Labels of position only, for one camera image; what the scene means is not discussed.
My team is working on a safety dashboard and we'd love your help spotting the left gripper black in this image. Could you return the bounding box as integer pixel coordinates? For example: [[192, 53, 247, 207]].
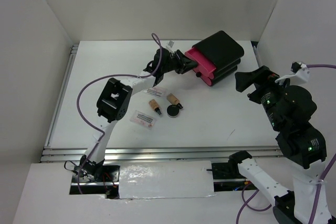
[[161, 49, 197, 74]]

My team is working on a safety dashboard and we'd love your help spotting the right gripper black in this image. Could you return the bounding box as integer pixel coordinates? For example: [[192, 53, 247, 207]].
[[234, 62, 290, 128]]

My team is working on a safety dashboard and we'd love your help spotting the clear eyelash box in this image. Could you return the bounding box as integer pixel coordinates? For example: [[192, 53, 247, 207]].
[[130, 111, 156, 129], [143, 87, 167, 98]]

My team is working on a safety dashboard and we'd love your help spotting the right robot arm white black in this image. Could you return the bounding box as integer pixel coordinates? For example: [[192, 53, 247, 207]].
[[228, 62, 335, 223]]

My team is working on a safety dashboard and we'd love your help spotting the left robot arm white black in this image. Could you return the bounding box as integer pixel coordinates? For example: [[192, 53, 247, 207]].
[[76, 48, 198, 182]]

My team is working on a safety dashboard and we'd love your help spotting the black drawer organizer case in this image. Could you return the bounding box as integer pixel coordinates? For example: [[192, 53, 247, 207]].
[[192, 30, 244, 85]]

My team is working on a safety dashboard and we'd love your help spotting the beige foundation tube right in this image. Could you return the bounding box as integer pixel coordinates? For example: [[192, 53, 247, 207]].
[[166, 93, 183, 109]]

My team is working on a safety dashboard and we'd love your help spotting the black round compact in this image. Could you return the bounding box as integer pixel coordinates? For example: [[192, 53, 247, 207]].
[[166, 105, 180, 118]]

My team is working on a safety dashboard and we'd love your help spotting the beige foundation bottle left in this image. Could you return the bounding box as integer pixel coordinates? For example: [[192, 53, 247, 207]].
[[149, 99, 162, 116]]

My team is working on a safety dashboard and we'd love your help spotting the white glossy cover plate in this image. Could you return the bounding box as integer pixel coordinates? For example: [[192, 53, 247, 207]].
[[119, 161, 215, 199]]

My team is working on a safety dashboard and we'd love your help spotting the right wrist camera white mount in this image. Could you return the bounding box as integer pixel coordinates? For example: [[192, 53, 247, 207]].
[[275, 61, 310, 85]]

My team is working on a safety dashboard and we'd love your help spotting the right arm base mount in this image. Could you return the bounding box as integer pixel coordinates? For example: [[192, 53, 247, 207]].
[[207, 163, 250, 192]]

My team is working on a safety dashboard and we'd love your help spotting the aluminium left rail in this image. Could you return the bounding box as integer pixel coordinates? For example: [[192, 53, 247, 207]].
[[44, 44, 79, 148]]

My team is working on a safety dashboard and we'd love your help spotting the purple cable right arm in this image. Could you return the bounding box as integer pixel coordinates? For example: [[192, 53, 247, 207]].
[[235, 63, 336, 224]]

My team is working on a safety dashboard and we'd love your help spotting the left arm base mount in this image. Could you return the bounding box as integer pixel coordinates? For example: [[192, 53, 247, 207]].
[[64, 161, 120, 199]]

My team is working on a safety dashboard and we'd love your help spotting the aluminium front rail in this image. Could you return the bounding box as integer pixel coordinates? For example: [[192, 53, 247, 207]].
[[40, 146, 282, 163]]

